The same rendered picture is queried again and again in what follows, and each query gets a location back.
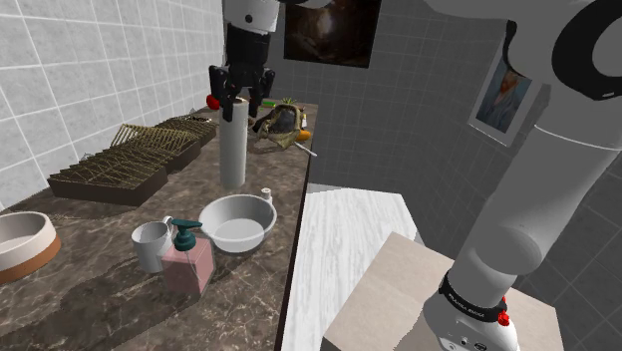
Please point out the small white bottle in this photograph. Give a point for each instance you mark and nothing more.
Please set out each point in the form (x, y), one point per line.
(266, 195)

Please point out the orange fruit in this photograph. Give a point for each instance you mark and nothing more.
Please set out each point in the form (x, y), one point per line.
(303, 135)

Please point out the framed portrait picture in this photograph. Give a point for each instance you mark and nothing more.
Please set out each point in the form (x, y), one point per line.
(503, 99)

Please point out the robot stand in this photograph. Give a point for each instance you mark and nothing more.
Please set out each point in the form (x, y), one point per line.
(388, 296)

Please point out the red ball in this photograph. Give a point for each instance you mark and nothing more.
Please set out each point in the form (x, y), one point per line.
(212, 102)

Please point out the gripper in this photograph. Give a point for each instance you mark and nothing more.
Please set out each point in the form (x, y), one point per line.
(248, 53)

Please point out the small green plant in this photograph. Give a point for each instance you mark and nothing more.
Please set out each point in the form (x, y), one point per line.
(289, 101)

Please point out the white wooden cabinet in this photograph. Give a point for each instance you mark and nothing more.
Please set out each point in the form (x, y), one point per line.
(335, 243)

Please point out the white and brown bowl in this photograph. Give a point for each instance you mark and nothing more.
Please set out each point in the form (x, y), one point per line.
(22, 243)

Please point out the olive green bag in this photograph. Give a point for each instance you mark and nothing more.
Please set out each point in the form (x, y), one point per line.
(284, 124)

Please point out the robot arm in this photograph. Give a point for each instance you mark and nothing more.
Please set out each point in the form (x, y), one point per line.
(534, 194)

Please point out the dark wall picture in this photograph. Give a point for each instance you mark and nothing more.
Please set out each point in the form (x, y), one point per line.
(333, 31)

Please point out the white mug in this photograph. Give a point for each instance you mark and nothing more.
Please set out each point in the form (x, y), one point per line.
(149, 245)

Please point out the green pen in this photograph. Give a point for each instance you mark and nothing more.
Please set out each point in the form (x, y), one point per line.
(268, 103)

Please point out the pink soap dispenser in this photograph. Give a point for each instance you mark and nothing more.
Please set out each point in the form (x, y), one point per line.
(188, 265)

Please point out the white paper towel roll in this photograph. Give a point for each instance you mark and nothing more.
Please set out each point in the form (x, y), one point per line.
(233, 146)

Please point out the grey knife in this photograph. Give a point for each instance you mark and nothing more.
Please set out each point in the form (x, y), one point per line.
(307, 150)

